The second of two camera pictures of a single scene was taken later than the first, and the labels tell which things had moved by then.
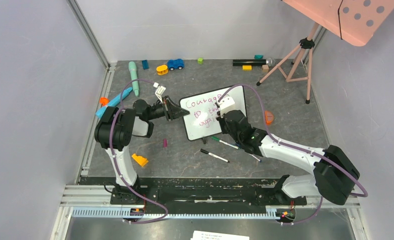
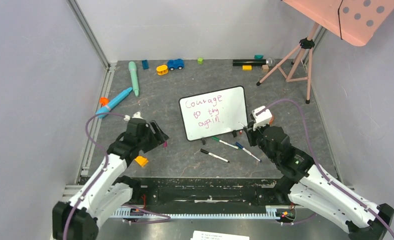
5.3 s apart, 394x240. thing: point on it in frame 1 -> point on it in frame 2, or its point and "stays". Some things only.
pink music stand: x=358 y=22 stays
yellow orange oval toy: x=162 y=70 stays
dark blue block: x=145 y=65 stays
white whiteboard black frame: x=202 y=120 stays
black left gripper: x=170 y=108 -> x=157 y=139
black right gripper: x=225 y=118 -> x=252 y=136
